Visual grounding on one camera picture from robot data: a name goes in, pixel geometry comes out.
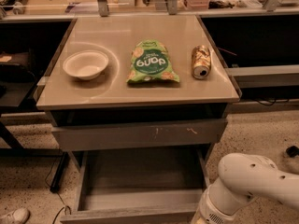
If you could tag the grey drawer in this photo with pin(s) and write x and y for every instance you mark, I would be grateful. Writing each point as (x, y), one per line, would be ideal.
(131, 135)
(156, 185)

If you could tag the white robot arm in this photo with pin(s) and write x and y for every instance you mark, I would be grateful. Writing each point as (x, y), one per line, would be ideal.
(243, 178)

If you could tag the grey drawer cabinet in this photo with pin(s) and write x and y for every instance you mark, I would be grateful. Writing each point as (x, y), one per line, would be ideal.
(109, 99)

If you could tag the grey top drawer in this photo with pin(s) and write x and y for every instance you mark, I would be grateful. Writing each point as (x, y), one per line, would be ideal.
(131, 135)

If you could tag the green chip bag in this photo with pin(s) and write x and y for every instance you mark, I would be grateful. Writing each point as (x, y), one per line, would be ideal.
(150, 62)

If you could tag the gold soda can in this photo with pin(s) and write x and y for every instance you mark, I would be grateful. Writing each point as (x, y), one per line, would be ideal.
(201, 61)

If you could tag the white paper bowl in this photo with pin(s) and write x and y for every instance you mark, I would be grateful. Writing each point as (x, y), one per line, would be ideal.
(86, 64)

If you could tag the black table leg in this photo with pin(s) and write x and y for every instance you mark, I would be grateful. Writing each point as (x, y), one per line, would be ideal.
(56, 181)

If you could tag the black chair caster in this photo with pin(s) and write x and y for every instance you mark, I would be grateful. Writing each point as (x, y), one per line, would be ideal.
(292, 151)

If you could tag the white sneaker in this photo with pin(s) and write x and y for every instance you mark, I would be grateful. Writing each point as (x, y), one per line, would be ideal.
(18, 216)

